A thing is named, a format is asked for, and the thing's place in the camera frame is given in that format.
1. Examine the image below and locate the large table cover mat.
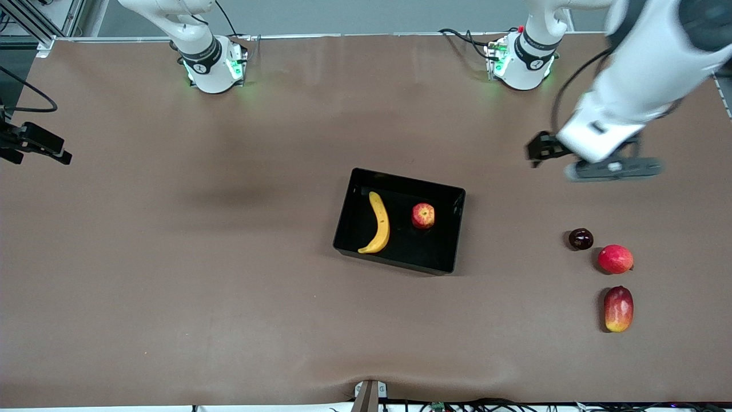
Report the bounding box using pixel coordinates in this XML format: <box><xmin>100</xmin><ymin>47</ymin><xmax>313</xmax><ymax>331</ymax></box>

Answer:
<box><xmin>0</xmin><ymin>31</ymin><xmax>732</xmax><ymax>408</ymax></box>

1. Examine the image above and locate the aluminium extrusion frame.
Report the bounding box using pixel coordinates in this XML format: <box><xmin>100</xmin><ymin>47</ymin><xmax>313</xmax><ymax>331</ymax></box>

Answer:
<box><xmin>0</xmin><ymin>0</ymin><xmax>86</xmax><ymax>58</ymax></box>

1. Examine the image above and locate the black base cable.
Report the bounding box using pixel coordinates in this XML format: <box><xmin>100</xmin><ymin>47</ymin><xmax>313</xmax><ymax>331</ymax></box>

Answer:
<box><xmin>439</xmin><ymin>27</ymin><xmax>518</xmax><ymax>61</ymax></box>
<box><xmin>214</xmin><ymin>0</ymin><xmax>240</xmax><ymax>38</ymax></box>

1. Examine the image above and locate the black left base cable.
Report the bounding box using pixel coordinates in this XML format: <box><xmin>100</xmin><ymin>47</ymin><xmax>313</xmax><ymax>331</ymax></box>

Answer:
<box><xmin>439</xmin><ymin>27</ymin><xmax>518</xmax><ymax>61</ymax></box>

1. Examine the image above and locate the red yellow mango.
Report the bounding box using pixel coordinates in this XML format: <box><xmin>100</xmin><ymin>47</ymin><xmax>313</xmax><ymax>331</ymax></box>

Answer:
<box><xmin>603</xmin><ymin>286</ymin><xmax>635</xmax><ymax>333</ymax></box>

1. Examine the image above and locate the front camera mount post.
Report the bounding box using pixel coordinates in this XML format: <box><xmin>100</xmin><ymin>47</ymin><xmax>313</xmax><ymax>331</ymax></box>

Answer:
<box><xmin>352</xmin><ymin>379</ymin><xmax>388</xmax><ymax>412</ymax></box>

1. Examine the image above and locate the black plastic box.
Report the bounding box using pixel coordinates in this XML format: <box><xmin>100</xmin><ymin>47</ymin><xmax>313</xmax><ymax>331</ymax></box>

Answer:
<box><xmin>332</xmin><ymin>167</ymin><xmax>467</xmax><ymax>276</ymax></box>

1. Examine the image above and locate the black right base cable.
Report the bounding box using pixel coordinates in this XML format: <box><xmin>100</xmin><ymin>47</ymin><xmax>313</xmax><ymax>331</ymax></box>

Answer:
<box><xmin>214</xmin><ymin>0</ymin><xmax>240</xmax><ymax>38</ymax></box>

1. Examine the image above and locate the round red peach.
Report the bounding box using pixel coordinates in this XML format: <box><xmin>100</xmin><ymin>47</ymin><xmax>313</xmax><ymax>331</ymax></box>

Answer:
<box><xmin>598</xmin><ymin>244</ymin><xmax>634</xmax><ymax>275</ymax></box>

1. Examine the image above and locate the yellow banana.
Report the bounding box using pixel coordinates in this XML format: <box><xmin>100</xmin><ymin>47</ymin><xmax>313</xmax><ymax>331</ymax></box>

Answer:
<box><xmin>357</xmin><ymin>191</ymin><xmax>391</xmax><ymax>255</ymax></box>

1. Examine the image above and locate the small red apple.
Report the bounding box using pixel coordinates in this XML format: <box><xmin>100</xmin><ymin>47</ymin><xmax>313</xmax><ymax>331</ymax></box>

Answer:
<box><xmin>411</xmin><ymin>203</ymin><xmax>436</xmax><ymax>231</ymax></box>

